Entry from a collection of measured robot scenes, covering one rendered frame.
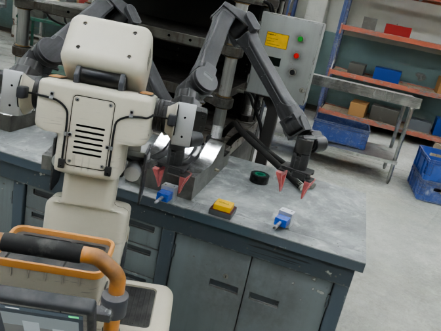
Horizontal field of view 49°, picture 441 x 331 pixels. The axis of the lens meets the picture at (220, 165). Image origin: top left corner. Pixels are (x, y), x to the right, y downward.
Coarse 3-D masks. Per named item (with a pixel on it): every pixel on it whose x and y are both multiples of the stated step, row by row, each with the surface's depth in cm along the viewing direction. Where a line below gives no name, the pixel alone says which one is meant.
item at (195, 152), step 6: (210, 138) 201; (168, 144) 197; (204, 144) 208; (162, 150) 193; (192, 150) 195; (198, 150) 196; (150, 156) 182; (156, 156) 186; (162, 156) 187; (192, 156) 193; (198, 156) 192; (186, 162) 187; (192, 162) 186
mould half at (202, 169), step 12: (156, 144) 196; (216, 144) 198; (204, 156) 193; (216, 156) 193; (228, 156) 217; (192, 168) 179; (204, 168) 182; (168, 180) 174; (192, 180) 171; (204, 180) 185; (180, 192) 174; (192, 192) 173
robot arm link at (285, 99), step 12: (252, 24) 158; (228, 36) 166; (252, 36) 160; (252, 48) 160; (252, 60) 161; (264, 60) 160; (264, 72) 160; (276, 72) 162; (264, 84) 161; (276, 84) 159; (276, 96) 159; (288, 96) 160; (276, 108) 161; (288, 108) 158; (300, 108) 161; (288, 120) 161; (288, 132) 161
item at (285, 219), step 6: (282, 210) 167; (288, 210) 168; (276, 216) 165; (282, 216) 166; (288, 216) 166; (294, 216) 169; (276, 222) 164; (282, 222) 163; (288, 222) 165; (276, 228) 159; (288, 228) 167
